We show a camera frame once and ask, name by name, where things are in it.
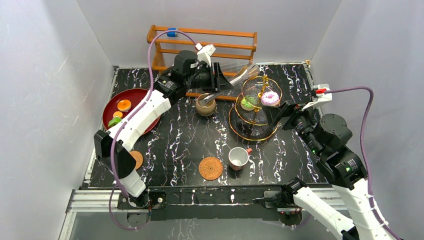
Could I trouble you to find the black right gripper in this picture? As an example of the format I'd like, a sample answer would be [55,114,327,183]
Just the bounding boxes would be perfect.
[260,99,323,156]

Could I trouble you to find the pink frosted donut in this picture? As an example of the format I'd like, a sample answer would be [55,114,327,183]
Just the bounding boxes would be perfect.
[260,91,280,107]

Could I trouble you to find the green frosted donut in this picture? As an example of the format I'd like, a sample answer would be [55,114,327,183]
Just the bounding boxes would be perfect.
[240,96,257,111]

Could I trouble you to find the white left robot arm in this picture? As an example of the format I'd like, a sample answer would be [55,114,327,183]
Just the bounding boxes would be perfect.
[93,50,234,208]

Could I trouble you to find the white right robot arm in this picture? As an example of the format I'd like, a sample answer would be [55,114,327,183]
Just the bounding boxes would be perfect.
[261,104,396,240]

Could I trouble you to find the three-tier glass gold stand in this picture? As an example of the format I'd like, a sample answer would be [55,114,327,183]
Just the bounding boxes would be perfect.
[228,75,283,141]

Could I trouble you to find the beige ceramic pitcher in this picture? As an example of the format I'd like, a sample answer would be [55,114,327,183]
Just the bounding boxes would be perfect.
[195,93,217,117]

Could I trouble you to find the wooden shelf rack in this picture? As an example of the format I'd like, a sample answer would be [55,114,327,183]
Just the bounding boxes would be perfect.
[146,24,258,102]

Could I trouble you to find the pink floral mug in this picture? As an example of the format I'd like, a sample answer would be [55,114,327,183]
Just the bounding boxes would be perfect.
[228,147,253,171]

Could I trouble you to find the blue white eraser block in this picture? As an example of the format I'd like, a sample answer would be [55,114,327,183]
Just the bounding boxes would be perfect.
[166,27,179,38]

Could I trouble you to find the centre woven rattan coaster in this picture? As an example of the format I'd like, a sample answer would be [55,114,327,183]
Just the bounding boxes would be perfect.
[198,156,224,181]

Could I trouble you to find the woven rattan coaster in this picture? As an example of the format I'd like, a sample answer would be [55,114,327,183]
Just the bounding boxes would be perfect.
[129,150,144,170]
[198,156,224,181]

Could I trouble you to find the red round tray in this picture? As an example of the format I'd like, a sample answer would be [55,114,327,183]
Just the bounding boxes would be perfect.
[95,88,171,140]

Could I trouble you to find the orange white round cake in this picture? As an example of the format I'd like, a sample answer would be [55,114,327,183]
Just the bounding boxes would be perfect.
[116,99,132,113]

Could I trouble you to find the small orange macaron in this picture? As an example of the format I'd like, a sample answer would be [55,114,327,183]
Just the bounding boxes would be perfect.
[112,111,123,119]

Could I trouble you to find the left woven rattan coaster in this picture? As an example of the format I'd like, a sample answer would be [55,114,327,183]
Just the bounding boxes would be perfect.
[129,150,144,170]

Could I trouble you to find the green triangular toy cake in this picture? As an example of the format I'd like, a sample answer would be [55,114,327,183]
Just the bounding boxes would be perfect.
[107,116,122,128]

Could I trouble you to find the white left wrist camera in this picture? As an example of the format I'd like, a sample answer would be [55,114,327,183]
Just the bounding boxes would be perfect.
[195,42,216,67]

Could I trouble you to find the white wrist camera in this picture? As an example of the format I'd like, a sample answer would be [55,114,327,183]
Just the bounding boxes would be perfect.
[301,84,333,111]
[195,42,216,67]

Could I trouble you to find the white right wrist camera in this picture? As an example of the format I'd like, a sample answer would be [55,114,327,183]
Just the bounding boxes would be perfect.
[301,84,333,111]

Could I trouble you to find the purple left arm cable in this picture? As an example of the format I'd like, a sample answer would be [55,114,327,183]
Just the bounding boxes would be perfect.
[108,29,200,232]

